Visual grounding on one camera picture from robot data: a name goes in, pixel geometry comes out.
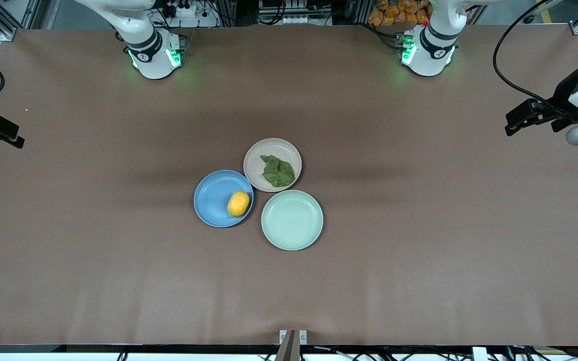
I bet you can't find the yellow lemon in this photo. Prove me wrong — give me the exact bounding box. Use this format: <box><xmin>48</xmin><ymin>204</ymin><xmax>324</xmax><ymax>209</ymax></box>
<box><xmin>227</xmin><ymin>191</ymin><xmax>250</xmax><ymax>218</ymax></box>

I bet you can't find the green lettuce leaf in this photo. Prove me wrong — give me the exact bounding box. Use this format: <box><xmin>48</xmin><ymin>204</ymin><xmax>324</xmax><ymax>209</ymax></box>
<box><xmin>260</xmin><ymin>154</ymin><xmax>296</xmax><ymax>189</ymax></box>

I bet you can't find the orange packaged goods pile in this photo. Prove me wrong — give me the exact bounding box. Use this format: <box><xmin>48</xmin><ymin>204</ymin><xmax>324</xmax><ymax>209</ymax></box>
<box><xmin>368</xmin><ymin>0</ymin><xmax>431</xmax><ymax>27</ymax></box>

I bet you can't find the blue plate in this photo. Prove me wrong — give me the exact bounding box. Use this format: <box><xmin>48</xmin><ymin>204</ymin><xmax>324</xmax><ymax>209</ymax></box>
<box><xmin>193</xmin><ymin>169</ymin><xmax>255</xmax><ymax>229</ymax></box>

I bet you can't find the white power strip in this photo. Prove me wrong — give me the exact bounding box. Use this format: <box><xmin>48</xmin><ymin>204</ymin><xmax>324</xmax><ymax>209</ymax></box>
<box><xmin>168</xmin><ymin>2</ymin><xmax>200</xmax><ymax>19</ymax></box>

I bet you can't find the light green plate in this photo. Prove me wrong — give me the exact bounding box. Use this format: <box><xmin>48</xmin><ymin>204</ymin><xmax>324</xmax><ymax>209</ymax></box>
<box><xmin>261</xmin><ymin>190</ymin><xmax>324</xmax><ymax>251</ymax></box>

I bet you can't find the beige plate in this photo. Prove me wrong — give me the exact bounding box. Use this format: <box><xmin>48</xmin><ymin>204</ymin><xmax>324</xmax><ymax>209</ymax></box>
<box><xmin>243</xmin><ymin>138</ymin><xmax>303</xmax><ymax>193</ymax></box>

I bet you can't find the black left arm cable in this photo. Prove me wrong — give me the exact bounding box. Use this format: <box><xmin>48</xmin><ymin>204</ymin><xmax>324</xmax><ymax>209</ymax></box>
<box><xmin>493</xmin><ymin>0</ymin><xmax>573</xmax><ymax>111</ymax></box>

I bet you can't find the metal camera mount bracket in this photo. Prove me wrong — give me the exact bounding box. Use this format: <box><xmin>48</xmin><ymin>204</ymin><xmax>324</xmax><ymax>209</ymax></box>
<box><xmin>275</xmin><ymin>329</ymin><xmax>309</xmax><ymax>361</ymax></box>

